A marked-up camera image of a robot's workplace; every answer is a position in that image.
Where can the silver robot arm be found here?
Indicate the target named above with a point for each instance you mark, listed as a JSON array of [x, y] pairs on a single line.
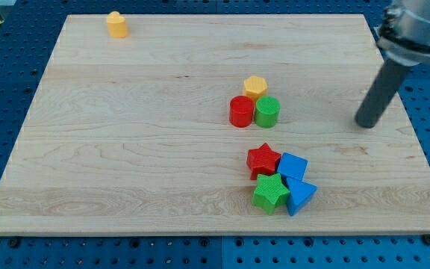
[[404, 32]]

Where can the red cylinder block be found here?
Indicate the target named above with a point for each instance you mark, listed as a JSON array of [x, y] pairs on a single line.
[[241, 109]]

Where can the blue cube block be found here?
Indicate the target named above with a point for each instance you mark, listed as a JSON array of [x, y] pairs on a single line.
[[292, 166]]

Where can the red star block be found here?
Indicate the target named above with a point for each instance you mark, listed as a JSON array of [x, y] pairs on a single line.
[[262, 160]]

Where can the light wooden board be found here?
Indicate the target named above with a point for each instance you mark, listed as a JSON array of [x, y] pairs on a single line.
[[131, 136]]

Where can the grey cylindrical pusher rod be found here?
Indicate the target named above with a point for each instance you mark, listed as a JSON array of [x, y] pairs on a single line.
[[384, 87]]

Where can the yellow hexagon block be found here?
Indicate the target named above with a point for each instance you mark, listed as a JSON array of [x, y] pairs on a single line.
[[255, 87]]

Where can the green star block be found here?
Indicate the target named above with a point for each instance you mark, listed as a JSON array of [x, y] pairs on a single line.
[[270, 193]]

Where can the yellow heart block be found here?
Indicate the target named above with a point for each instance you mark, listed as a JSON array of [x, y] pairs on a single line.
[[116, 25]]

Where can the green cylinder block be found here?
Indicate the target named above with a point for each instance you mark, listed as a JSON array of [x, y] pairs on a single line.
[[266, 111]]

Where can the blue triangle block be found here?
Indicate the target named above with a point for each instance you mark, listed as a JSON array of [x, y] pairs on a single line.
[[300, 195]]

